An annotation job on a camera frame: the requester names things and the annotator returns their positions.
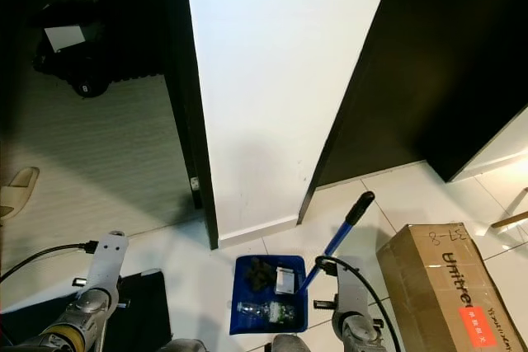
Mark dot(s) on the black floor mat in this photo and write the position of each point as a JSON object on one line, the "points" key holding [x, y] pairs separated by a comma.
{"points": [[148, 319]]}

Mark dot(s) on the beige slipper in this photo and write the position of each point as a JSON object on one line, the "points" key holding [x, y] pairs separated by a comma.
{"points": [[19, 195]]}

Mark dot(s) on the black wheeled base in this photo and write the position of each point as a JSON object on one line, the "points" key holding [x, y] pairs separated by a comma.
{"points": [[81, 68]]}

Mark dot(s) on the white paper sheet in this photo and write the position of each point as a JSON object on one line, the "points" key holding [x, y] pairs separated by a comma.
{"points": [[65, 39]]}

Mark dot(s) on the small metal door latch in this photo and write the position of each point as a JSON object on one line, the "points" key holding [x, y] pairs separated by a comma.
{"points": [[195, 184]]}

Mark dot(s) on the grey robot left leg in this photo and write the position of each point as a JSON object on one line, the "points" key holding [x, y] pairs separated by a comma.
{"points": [[188, 346]]}

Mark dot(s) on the grey robot leg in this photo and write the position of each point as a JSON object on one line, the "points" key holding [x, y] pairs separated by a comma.
{"points": [[188, 346], [289, 344]]}

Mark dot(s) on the black crumpled wad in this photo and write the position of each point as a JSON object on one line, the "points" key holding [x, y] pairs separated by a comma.
{"points": [[258, 274]]}

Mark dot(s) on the small white carton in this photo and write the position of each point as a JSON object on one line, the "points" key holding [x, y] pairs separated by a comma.
{"points": [[285, 281]]}

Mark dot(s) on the clear plastic bottle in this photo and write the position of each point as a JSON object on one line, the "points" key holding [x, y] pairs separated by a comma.
{"points": [[272, 313]]}

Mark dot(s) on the grey robot right leg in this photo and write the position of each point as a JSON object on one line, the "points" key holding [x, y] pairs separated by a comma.
{"points": [[289, 344]]}

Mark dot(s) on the black door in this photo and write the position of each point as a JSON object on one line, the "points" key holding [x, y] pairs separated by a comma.
{"points": [[429, 63]]}

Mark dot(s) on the brown cardboard box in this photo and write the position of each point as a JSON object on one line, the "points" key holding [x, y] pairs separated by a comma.
{"points": [[429, 302]]}

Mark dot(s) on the light wooden stick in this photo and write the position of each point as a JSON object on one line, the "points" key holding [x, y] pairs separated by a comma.
{"points": [[510, 219]]}

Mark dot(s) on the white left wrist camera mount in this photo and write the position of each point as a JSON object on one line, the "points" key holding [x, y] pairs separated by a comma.
{"points": [[110, 261]]}

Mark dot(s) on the black door frame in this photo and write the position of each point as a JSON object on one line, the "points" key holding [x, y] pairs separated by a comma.
{"points": [[187, 80]]}

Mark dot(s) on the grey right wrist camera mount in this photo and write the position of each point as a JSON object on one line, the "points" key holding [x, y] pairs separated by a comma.
{"points": [[353, 290]]}

